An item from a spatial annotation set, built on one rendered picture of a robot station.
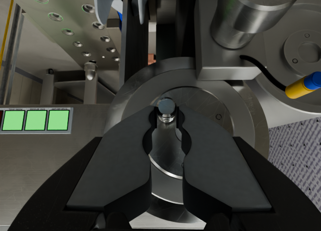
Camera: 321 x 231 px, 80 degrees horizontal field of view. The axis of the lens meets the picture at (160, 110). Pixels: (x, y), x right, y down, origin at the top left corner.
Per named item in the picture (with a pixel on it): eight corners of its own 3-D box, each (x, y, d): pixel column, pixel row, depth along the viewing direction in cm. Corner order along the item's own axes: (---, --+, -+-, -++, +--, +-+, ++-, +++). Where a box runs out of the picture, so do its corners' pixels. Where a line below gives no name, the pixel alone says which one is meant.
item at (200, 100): (199, 201, 14) (121, 139, 15) (196, 195, 16) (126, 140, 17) (254, 120, 15) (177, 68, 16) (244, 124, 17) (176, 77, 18)
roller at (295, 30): (363, -6, 19) (393, 114, 17) (251, 83, 44) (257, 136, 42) (240, -3, 19) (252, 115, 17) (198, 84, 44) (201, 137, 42)
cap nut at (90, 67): (95, 61, 52) (94, 77, 51) (100, 67, 56) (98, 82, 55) (81, 62, 52) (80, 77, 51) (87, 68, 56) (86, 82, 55)
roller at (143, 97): (246, 65, 17) (265, 203, 15) (198, 116, 43) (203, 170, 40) (119, 71, 18) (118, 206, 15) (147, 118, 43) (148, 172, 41)
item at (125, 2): (130, -62, 23) (123, 89, 19) (148, 46, 46) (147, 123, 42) (125, -61, 23) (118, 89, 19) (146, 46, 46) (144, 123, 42)
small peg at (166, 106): (179, 99, 13) (174, 119, 13) (177, 108, 16) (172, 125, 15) (159, 93, 13) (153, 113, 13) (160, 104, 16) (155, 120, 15)
